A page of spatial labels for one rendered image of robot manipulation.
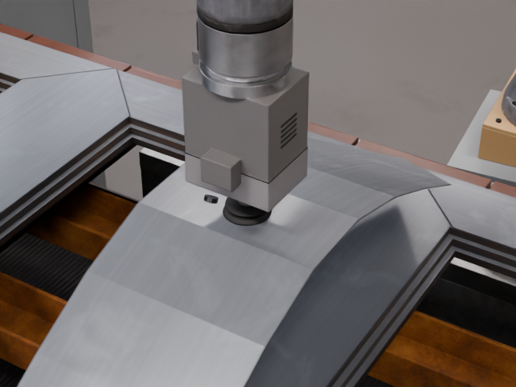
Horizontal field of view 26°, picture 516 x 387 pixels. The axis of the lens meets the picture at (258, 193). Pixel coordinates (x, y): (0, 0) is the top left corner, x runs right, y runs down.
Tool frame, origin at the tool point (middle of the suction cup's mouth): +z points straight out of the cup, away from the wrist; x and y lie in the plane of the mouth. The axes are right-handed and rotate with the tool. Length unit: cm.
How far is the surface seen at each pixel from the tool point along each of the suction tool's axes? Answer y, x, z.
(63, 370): -5.6, -19.3, 5.1
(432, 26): -78, 224, 101
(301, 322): 2.2, 6.2, 15.7
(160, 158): -42, 41, 32
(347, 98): -80, 172, 101
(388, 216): 1.5, 26.6, 15.8
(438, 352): 9.7, 25.8, 32.0
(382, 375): 6.1, 18.4, 31.6
